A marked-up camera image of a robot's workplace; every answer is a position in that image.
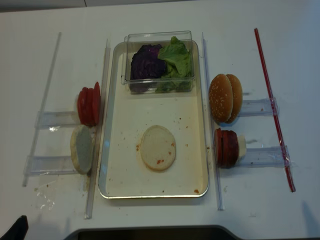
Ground rear sesame bun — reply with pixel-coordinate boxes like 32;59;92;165
226;74;243;124

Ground middle tomato slice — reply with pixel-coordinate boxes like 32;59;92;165
86;88;95;126

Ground rear tomato slice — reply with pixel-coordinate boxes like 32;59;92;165
92;82;101;125

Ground clear rail of tray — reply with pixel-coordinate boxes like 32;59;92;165
201;32;225;211
84;39;111;220

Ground metal baking tray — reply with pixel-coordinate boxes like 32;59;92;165
98;42;211;199

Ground clear holder upper right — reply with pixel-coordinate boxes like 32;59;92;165
238;97;279;117

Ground clear holder lower left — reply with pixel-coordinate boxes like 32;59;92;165
23;156;78;176

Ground red meat patty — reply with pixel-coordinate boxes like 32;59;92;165
214;128;223;167
221;130;230;168

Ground dark monitor edge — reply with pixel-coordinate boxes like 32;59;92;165
65;225;240;240

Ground front tomato slice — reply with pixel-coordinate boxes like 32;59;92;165
77;87;93;127

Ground sesame bun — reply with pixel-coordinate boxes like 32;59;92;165
226;74;243;124
208;74;233;123

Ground clear holder upper left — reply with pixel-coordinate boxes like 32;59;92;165
34;111;81;130

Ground red plastic rail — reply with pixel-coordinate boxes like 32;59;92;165
254;28;296;193

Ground green lettuce in container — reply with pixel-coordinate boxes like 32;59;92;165
155;36;192;93

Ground front red meat patty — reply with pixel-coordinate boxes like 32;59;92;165
214;128;223;167

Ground clear rail far left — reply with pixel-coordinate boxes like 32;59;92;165
22;31;62;188

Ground front sesame bun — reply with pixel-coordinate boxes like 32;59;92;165
208;74;233;123

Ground clear rail left of tray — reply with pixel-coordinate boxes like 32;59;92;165
84;39;111;220

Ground white bread slice upright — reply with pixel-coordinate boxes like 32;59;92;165
70;125;94;175

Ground bottom bun on tray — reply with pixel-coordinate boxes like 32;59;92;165
140;125;177;172

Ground tomato slice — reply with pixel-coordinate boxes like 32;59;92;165
77;87;93;127
92;82;101;125
86;88;95;126

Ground clear plastic container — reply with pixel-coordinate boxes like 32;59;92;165
121;30;195;94

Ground black object bottom left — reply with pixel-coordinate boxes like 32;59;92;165
0;215;29;240

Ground white cheese block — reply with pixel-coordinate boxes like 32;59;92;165
237;135;247;160

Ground clear holder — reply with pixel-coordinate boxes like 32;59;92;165
238;97;279;117
23;156;78;176
34;111;81;130
235;146;297;168

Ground rear dark meat patty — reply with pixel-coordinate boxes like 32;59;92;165
227;130;239;168

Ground purple cabbage leaves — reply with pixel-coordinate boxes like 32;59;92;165
129;44;166;94

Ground middle red meat patty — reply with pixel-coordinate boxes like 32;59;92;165
221;130;230;168

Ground clear rail right of tray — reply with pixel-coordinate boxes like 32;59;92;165
201;32;225;211

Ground clear holder lower right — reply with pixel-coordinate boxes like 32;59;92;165
235;146;297;168

